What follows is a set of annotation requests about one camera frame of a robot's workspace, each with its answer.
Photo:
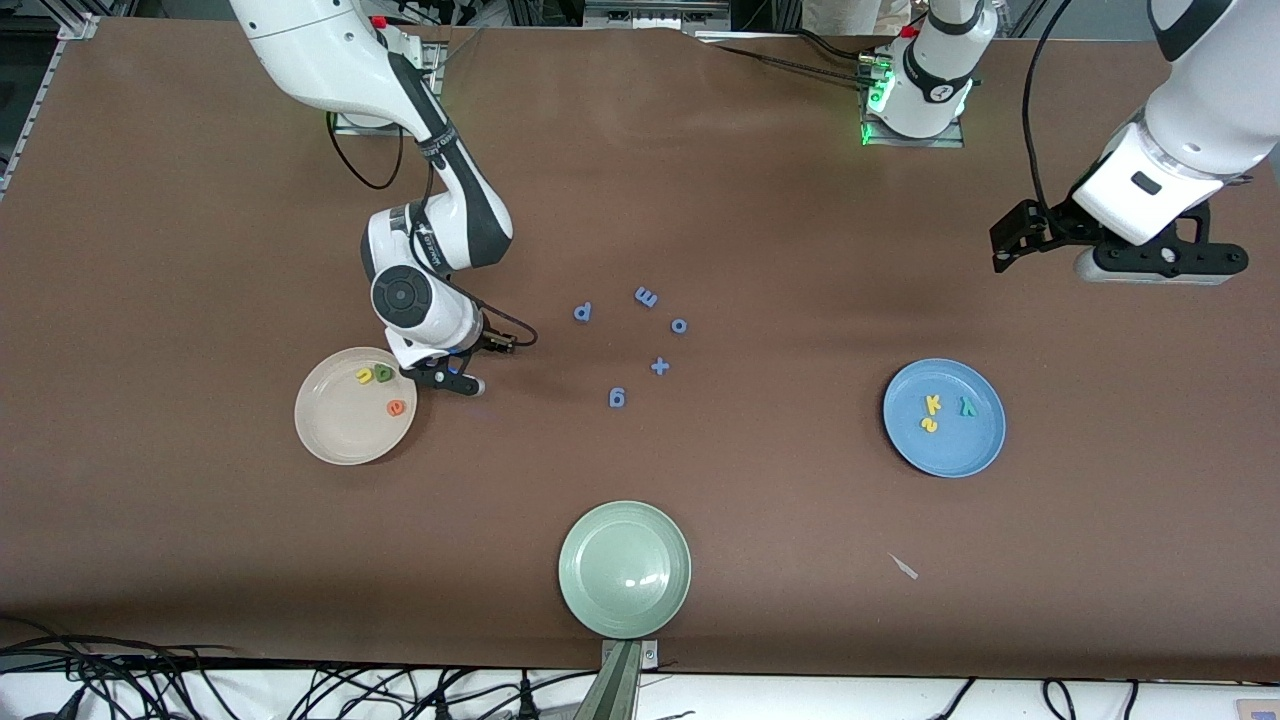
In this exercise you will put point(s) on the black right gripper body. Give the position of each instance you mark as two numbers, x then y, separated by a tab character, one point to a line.
474	345

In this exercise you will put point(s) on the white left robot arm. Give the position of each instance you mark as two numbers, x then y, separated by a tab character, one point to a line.
1180	130

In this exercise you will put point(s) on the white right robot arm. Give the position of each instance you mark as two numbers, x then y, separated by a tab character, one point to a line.
330	60

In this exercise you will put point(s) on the blue foam letter p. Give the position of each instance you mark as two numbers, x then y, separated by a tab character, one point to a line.
583	313

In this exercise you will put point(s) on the beige plastic plate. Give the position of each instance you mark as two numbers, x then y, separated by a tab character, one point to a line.
340	425

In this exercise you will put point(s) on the blue foam letter m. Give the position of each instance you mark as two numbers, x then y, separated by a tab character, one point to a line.
646	297

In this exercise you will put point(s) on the blue plastic plate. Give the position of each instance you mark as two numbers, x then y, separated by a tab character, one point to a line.
943	450

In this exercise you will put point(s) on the pale green plastic plate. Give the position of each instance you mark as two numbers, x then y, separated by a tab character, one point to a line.
625	570

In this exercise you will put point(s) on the person in beige trousers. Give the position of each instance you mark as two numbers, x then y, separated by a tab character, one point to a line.
850	12

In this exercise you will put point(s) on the tan box corner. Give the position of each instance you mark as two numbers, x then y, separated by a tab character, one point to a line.
1258	710

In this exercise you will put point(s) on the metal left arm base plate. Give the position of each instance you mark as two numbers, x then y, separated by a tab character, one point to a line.
945	140

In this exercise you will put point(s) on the metal camera mount pole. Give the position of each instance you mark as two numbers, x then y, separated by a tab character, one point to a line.
622	685

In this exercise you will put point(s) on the aluminium frame rail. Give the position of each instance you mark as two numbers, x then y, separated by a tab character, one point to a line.
50	95

